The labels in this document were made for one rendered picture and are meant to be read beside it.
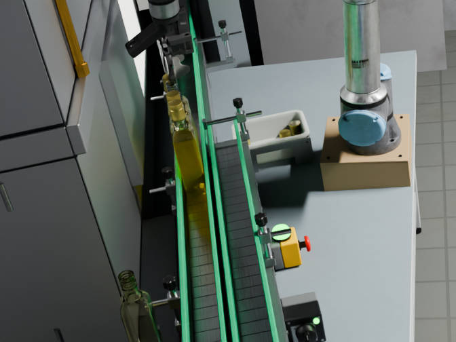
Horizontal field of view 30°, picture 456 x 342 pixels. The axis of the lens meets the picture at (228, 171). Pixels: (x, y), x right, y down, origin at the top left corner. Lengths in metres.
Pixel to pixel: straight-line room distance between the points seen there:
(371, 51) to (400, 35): 2.61
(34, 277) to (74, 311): 0.11
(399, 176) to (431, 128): 1.84
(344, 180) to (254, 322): 0.70
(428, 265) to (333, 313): 1.36
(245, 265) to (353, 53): 0.56
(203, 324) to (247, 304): 0.10
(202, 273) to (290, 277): 0.25
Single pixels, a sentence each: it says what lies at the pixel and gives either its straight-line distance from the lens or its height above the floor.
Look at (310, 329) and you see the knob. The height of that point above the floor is 0.81.
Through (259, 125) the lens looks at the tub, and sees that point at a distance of 2.62.
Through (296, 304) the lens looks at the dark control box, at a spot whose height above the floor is 0.83.
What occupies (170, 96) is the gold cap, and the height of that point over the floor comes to 1.16.
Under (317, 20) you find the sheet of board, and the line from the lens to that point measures 4.67.
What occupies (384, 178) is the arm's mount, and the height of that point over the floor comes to 0.78.
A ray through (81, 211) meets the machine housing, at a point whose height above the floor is 1.22.
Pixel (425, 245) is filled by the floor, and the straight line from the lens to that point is 3.38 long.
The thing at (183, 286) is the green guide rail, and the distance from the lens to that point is 1.77.
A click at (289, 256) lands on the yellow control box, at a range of 2.08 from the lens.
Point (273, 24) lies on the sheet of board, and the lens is 4.72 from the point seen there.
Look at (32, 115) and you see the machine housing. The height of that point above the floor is 1.43.
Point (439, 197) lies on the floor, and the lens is 3.65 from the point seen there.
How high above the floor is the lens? 2.02
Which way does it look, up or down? 30 degrees down
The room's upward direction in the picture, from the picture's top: 13 degrees counter-clockwise
